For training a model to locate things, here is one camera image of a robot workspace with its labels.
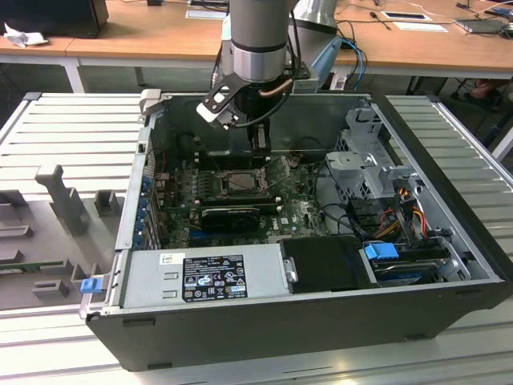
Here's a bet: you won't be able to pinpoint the metal socket cover frame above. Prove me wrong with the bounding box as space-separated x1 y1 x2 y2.
262 155 293 189

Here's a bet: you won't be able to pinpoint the CPU socket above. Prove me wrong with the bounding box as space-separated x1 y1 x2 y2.
216 167 270 198

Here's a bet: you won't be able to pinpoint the pale blue slanted panel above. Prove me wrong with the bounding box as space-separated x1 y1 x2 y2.
310 38 342 79

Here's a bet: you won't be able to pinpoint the grey plastic case latch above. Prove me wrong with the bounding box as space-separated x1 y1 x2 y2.
139 88 162 117

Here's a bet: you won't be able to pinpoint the light wooden desk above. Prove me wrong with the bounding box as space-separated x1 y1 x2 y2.
0 0 513 95

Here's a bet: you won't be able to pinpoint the perforated metal drive cage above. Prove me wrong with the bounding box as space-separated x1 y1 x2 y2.
324 106 426 209

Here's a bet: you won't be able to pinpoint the black graphics card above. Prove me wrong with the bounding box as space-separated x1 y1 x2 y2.
200 205 261 233

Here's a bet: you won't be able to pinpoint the green motherboard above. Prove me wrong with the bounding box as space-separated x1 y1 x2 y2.
160 154 333 248

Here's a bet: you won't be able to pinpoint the white framed tablet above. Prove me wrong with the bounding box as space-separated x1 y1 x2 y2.
380 10 432 22

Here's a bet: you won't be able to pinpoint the black plastic shroud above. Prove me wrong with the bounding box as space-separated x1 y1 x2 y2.
278 236 380 294

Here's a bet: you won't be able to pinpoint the black printed label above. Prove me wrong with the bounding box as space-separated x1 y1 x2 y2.
182 253 248 302

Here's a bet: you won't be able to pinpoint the white paper sheet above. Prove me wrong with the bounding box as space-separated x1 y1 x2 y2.
394 20 450 33

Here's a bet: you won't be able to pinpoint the blue disk carrier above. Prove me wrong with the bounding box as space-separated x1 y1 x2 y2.
363 241 398 264

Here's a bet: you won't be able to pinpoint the grey power supply unit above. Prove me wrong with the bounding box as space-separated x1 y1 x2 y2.
119 243 292 309

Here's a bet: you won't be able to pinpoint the black box on desk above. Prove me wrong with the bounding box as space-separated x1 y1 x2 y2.
0 0 109 39

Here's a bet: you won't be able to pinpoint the hard disk drive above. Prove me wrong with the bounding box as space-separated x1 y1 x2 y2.
372 258 438 286

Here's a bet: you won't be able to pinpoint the dark grey PC case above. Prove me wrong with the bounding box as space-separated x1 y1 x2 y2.
79 91 513 372

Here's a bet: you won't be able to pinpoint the dark notebook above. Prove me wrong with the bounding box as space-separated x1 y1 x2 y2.
454 18 508 35

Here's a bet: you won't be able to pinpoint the crumpled white paper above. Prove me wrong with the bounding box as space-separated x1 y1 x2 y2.
3 22 49 48

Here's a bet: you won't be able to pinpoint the grey parts rack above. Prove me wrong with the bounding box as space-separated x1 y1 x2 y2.
0 164 121 310

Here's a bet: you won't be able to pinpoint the blue plastic latch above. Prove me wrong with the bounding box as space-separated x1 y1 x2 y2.
79 278 101 296

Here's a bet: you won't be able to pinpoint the green RAM stick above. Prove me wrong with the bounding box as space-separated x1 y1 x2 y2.
0 260 65 270

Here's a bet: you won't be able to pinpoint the copper coloured hose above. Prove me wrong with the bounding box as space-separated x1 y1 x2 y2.
258 78 294 98

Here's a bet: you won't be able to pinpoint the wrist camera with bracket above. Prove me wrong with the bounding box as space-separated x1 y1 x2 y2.
195 74 244 130

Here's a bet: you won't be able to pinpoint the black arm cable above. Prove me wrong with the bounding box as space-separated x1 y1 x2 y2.
286 10 301 97

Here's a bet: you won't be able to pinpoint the thin black cable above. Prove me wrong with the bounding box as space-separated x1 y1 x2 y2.
294 136 333 161

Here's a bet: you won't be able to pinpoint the blue cable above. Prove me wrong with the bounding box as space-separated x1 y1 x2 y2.
342 38 368 81

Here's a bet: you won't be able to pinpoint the thick black cable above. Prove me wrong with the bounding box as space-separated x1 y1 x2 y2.
314 160 362 237

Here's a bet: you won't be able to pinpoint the yellow red power wires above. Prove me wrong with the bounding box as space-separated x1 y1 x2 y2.
378 188 434 241

